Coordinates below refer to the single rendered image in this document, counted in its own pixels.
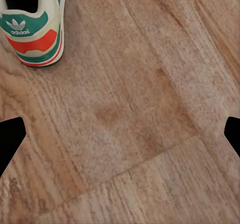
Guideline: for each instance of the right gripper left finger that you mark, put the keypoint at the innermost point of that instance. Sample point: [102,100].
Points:
[12,133]

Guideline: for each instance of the gym shoe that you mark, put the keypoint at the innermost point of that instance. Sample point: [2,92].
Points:
[35,29]

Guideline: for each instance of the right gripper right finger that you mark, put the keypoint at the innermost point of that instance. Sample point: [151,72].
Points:
[232,133]

